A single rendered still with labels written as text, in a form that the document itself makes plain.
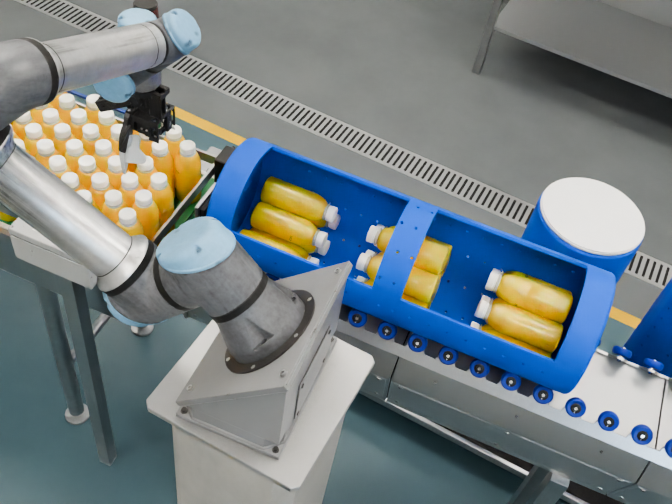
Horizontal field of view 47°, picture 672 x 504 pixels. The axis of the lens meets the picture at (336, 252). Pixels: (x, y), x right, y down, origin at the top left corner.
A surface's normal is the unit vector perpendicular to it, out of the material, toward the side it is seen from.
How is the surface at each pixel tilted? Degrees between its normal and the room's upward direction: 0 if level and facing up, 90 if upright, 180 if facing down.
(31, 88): 76
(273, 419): 90
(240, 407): 90
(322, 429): 0
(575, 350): 59
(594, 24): 0
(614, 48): 0
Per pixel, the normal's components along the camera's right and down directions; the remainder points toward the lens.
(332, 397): 0.12, -0.65
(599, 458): -0.32, 0.40
